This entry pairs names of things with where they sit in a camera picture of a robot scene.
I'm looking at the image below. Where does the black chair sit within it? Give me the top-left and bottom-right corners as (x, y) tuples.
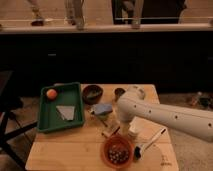
(0, 71), (37, 170)

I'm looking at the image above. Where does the orange bowl with beads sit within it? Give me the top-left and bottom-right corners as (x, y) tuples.
(100, 135), (134, 169)

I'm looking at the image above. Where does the wooden block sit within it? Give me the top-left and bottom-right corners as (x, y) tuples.
(102, 125), (120, 137)

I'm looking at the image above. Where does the green plastic tray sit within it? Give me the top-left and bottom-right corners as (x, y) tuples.
(37, 82), (85, 133)

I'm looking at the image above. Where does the grey towel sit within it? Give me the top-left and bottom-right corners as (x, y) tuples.
(56, 105), (75, 121)

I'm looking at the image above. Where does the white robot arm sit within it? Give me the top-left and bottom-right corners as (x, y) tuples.
(117, 85), (213, 142)

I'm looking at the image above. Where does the dark red dish on counter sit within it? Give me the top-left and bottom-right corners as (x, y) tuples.
(31, 21), (44, 26)

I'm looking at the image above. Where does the dark brown bowl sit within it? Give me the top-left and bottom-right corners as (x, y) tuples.
(82, 85), (103, 105)

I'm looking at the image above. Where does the blue sponge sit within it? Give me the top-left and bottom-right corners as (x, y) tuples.
(90, 103), (113, 116)

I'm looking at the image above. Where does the white handled brush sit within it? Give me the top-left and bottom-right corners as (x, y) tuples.
(134, 128), (166, 160)

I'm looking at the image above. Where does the orange ball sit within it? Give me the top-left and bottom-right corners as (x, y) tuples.
(46, 89), (57, 100)

